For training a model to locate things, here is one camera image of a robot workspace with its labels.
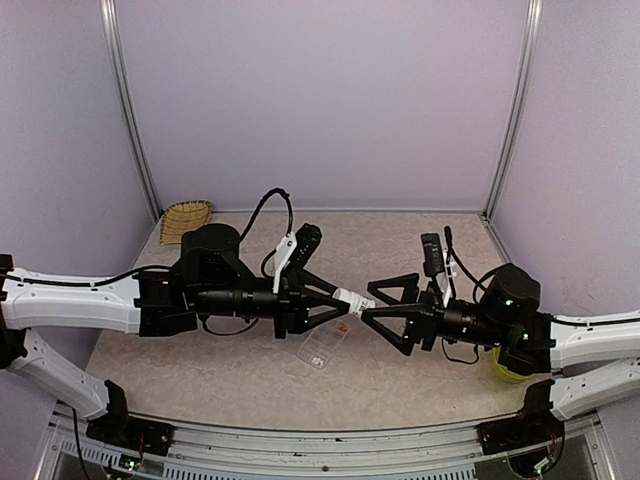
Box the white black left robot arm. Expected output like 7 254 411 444
1 223 350 445

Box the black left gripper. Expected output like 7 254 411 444
195 270 349 339

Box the aluminium right corner post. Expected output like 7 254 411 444
483 0 543 224

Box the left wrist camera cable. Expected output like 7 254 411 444
239 187 295 274

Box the aluminium corner post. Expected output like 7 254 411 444
483 0 543 224
100 0 163 223

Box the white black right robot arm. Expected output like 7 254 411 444
361 263 639 444

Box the green plastic bowl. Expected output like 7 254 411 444
493 347 528 384

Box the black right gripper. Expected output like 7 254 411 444
362 272 509 357

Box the clear plastic pill organizer box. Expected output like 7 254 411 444
296 320 349 370

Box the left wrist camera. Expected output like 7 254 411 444
272 223 322 294

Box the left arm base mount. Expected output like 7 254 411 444
86 380 175 457

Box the aluminium left corner post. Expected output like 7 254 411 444
100 0 163 223

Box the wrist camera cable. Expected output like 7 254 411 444
239 187 295 274
443 225 494 296

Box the woven bamboo tray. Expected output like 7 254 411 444
159 200 213 245

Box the aluminium front frame rail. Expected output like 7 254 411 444
34 399 616 480

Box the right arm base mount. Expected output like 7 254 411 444
476 380 565 455

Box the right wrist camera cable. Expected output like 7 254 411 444
443 225 494 296

